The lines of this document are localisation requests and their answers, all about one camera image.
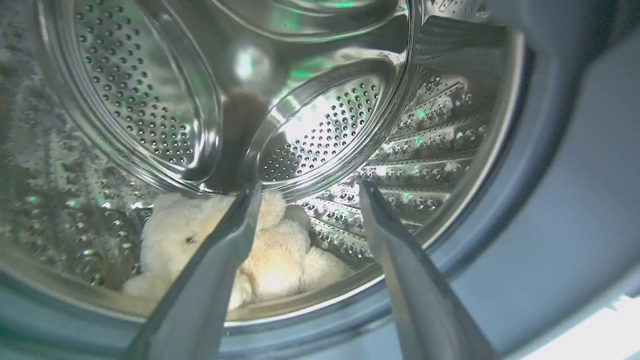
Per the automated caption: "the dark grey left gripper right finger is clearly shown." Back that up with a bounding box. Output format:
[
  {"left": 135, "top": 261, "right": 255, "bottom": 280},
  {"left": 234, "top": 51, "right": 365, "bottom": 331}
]
[{"left": 358, "top": 180, "right": 501, "bottom": 360}]

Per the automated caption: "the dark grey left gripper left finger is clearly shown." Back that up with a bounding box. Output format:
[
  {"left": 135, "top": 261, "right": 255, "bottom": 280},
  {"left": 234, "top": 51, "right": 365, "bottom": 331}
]
[{"left": 126, "top": 182, "right": 263, "bottom": 360}]

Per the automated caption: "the cream plush teddy bear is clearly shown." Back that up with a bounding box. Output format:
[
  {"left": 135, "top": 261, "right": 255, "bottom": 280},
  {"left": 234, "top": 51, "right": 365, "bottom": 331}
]
[{"left": 121, "top": 190, "right": 354, "bottom": 312}]

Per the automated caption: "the white washing machine body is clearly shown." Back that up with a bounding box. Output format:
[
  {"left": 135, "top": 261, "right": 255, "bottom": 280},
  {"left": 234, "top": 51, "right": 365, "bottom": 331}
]
[{"left": 520, "top": 295, "right": 640, "bottom": 360}]

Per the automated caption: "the stainless steel washing machine drum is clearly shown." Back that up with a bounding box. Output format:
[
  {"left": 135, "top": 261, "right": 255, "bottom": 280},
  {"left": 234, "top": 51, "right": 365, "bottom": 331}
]
[{"left": 0, "top": 0, "right": 526, "bottom": 327}]

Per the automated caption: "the grey rubber door gasket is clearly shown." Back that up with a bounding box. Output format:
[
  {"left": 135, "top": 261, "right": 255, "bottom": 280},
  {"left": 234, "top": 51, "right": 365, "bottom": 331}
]
[{"left": 0, "top": 0, "right": 640, "bottom": 360}]

